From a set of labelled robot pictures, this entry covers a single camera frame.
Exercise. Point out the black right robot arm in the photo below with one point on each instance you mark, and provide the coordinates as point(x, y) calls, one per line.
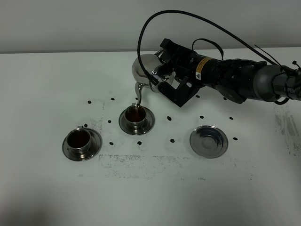
point(236, 79)

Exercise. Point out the steel saucer near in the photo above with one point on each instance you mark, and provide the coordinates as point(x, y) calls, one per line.
point(93, 150)

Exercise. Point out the steel teapot saucer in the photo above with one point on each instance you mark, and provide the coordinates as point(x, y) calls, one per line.
point(208, 141)

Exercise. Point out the steel saucer far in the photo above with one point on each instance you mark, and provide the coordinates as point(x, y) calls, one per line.
point(150, 121)

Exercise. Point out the steel teacup far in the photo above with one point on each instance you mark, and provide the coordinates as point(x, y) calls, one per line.
point(135, 117)

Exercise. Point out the steel teacup near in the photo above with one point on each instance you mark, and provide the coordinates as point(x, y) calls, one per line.
point(78, 143)

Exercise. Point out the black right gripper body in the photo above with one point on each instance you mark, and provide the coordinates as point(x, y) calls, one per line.
point(183, 62)

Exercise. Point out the steel teacup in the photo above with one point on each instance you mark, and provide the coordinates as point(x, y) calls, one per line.
point(135, 117)
point(78, 143)

